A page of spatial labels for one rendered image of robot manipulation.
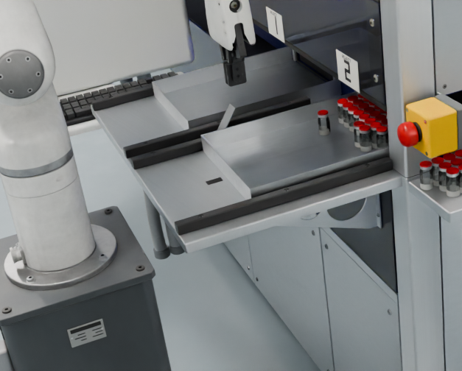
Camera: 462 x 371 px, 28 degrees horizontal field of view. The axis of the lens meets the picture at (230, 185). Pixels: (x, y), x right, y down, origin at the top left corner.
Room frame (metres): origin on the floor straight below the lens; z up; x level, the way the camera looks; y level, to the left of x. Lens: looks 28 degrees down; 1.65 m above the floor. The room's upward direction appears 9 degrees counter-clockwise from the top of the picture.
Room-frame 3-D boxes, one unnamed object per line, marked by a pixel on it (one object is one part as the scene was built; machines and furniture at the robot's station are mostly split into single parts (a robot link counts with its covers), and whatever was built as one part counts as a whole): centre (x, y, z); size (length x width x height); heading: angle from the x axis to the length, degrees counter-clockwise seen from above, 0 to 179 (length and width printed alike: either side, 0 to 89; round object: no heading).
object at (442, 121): (1.34, -0.34, 0.99); 0.08 x 0.07 x 0.07; 106
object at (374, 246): (2.40, 0.00, 0.73); 1.98 x 0.01 x 0.25; 16
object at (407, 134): (1.33, -0.30, 0.99); 0.04 x 0.04 x 0.04; 16
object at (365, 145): (1.52, -0.26, 0.90); 0.02 x 0.02 x 0.05
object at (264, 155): (1.55, -0.16, 0.90); 0.34 x 0.26 x 0.04; 106
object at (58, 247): (1.34, 0.30, 0.95); 0.19 x 0.19 x 0.18
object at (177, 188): (1.69, -0.04, 0.87); 0.70 x 0.48 x 0.02; 16
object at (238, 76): (1.42, -0.04, 1.12); 0.03 x 0.03 x 0.07; 17
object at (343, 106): (1.58, -0.26, 0.90); 0.18 x 0.02 x 0.05; 16
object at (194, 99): (1.87, -0.06, 0.90); 0.34 x 0.26 x 0.04; 106
